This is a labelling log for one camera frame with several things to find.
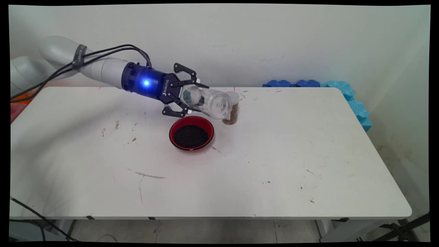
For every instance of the black seeds heap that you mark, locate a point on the black seeds heap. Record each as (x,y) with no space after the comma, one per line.
(191,137)

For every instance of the spice jar with white lid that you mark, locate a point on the spice jar with white lid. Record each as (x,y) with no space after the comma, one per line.
(234,117)

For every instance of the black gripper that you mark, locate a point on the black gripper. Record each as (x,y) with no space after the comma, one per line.
(154,84)

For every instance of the clear plastic jar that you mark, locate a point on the clear plastic jar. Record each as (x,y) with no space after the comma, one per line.
(216,103)

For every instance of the light blue foam mat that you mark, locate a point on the light blue foam mat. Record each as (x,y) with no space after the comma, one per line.
(343,89)

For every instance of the orange red bin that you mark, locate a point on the orange red bin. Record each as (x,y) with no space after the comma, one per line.
(20,99)

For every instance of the black stand bar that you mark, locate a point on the black stand bar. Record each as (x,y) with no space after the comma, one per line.
(408,224)

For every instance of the grey table leg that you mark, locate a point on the grey table leg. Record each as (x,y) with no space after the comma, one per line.
(51,230)
(343,231)

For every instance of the red bowl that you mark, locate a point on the red bowl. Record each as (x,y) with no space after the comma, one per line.
(192,120)

